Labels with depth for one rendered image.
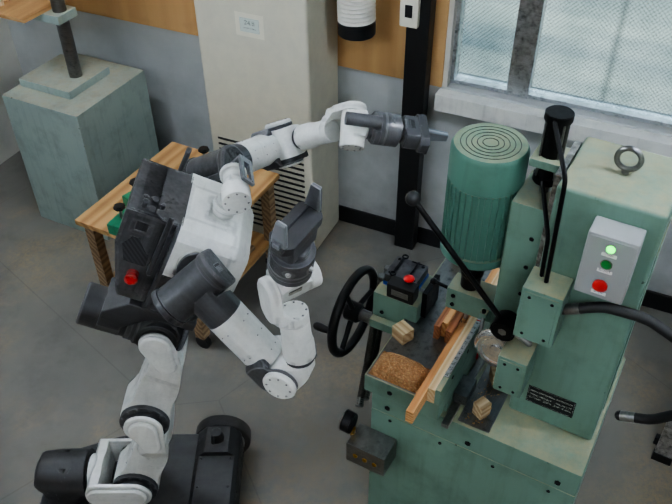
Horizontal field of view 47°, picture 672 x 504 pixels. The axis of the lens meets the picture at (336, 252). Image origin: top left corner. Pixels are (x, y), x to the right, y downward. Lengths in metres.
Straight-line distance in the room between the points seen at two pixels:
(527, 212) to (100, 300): 1.07
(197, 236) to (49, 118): 2.07
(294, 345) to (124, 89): 2.37
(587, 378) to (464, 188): 0.55
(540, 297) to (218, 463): 1.42
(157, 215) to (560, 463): 1.14
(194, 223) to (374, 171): 2.01
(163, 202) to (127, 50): 2.40
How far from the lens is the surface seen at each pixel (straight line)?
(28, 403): 3.34
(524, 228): 1.76
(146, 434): 2.32
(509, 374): 1.88
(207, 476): 2.72
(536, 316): 1.74
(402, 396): 2.00
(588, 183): 1.65
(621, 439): 3.17
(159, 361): 2.08
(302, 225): 1.39
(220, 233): 1.76
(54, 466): 2.66
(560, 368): 1.94
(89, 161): 3.71
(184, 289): 1.64
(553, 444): 2.07
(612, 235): 1.59
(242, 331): 1.67
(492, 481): 2.19
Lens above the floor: 2.44
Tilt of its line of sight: 41 degrees down
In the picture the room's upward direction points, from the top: 1 degrees counter-clockwise
